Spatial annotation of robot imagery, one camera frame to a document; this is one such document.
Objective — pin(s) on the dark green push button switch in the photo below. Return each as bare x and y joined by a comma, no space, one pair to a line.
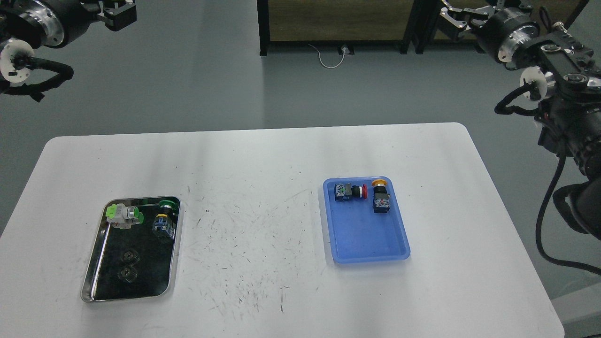
165,221

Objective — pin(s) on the wooden cabinet black frame left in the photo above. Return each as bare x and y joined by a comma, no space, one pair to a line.
337,23

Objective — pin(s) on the light green push button switch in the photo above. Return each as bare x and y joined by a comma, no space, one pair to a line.
120,216

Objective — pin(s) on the yellow push button switch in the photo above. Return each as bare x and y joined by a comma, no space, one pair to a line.
381,203

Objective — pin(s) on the blue plastic tray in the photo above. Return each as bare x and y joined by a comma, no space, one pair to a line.
356,233

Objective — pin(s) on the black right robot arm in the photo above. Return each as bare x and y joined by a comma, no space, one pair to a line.
560,88

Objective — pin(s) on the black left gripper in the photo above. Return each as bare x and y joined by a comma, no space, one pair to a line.
57,23

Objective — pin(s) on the black gear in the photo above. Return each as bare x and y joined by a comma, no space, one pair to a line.
130,257
128,274

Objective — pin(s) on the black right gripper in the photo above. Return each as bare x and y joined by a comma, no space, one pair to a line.
499,35

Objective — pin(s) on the silver metal tray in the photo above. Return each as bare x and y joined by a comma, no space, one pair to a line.
158,256

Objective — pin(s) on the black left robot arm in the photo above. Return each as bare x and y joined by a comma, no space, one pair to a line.
22,73

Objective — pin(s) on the red push button switch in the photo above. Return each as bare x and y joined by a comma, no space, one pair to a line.
347,192

